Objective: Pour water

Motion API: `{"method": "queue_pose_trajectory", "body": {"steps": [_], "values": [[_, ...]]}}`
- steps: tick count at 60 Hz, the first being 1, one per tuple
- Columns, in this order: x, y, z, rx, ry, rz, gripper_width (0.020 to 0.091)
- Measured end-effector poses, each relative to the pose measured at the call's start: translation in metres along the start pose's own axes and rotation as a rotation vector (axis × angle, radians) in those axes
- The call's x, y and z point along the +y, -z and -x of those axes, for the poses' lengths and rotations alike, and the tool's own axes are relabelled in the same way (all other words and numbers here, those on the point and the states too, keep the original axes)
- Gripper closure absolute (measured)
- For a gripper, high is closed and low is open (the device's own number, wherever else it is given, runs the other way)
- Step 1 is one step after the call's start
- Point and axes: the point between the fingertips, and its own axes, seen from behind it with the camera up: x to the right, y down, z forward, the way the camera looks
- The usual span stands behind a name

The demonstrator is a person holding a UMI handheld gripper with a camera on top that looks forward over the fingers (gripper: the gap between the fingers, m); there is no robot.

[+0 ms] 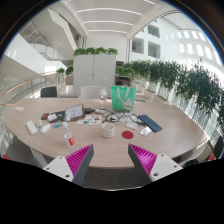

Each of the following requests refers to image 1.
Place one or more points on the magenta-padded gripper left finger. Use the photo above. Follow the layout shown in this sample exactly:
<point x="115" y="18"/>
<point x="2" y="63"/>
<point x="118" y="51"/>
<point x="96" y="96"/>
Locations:
<point x="71" y="163"/>

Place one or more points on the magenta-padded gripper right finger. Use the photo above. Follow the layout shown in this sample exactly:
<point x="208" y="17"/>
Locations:
<point x="150" y="163"/>

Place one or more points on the clear red-labelled water bottle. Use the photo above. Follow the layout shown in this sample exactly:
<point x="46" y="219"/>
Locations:
<point x="69" y="139"/>

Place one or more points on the small clear plastic packet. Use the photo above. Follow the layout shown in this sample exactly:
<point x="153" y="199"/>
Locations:
<point x="145" y="131"/>

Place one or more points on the flat round red coaster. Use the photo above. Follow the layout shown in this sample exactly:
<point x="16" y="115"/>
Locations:
<point x="127" y="135"/>

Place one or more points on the dark blue keyboard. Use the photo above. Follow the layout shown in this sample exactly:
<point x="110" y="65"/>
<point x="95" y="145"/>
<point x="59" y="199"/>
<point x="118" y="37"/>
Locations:
<point x="150" y="123"/>

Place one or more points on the white wipe packet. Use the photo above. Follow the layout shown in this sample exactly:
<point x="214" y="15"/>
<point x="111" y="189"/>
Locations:
<point x="132" y="125"/>

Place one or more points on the white computer mouse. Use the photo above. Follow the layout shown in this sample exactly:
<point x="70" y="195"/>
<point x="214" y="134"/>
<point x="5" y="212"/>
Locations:
<point x="45" y="128"/>

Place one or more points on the colourful sticker sheet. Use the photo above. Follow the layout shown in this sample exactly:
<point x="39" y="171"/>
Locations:
<point x="89" y="120"/>

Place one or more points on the black mouse pad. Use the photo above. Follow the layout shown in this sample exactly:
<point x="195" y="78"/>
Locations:
<point x="61" y="116"/>

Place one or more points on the white grid-pattern mug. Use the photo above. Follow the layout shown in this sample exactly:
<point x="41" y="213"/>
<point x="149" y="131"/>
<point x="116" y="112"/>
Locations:
<point x="108" y="130"/>

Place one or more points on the small white card box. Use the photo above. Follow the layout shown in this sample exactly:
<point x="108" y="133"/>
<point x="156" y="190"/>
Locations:
<point x="52" y="117"/>

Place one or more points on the small white charger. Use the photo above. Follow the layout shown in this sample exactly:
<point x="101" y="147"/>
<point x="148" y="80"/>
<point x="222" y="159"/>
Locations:
<point x="39" y="123"/>

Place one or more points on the white power strip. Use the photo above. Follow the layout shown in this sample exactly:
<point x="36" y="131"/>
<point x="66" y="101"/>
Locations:
<point x="31" y="127"/>

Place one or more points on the red and black phone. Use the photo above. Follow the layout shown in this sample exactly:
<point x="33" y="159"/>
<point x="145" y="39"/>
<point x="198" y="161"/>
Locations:
<point x="45" y="116"/>

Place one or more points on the small black box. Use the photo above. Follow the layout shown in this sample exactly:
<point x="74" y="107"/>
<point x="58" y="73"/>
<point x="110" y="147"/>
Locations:
<point x="89" y="110"/>

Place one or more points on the white power adapter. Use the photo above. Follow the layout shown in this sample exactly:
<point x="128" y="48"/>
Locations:
<point x="100" y="111"/>

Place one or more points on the clear white-lidded shaker bottle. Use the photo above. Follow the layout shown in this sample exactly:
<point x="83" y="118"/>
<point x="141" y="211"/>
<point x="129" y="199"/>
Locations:
<point x="102" y="100"/>

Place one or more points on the green tote bag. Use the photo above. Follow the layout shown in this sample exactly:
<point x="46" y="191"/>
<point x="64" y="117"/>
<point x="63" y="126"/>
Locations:
<point x="119" y="98"/>

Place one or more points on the white chair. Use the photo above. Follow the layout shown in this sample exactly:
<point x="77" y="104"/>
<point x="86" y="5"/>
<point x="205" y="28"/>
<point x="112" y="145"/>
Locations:
<point x="90" y="92"/>

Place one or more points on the black chair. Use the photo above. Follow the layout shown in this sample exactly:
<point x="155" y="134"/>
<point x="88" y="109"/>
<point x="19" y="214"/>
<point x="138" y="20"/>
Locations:
<point x="49" y="92"/>

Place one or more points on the white paper slip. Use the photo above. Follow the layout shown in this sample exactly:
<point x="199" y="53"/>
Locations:
<point x="19" y="108"/>

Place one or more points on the brown planter with plants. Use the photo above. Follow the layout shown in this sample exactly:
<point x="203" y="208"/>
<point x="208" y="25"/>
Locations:
<point x="69" y="78"/>

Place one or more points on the glass railing wooden handrail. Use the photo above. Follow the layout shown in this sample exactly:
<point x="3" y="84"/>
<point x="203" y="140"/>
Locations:
<point x="23" y="87"/>

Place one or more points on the row of green hedge plants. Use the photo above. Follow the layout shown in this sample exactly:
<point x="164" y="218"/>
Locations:
<point x="193" y="83"/>

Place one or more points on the white cabinet with plants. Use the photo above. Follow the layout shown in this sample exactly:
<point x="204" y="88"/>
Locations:
<point x="95" y="73"/>

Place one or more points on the ceiling strip lights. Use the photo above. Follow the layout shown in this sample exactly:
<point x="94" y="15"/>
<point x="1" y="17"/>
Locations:
<point x="108" y="22"/>

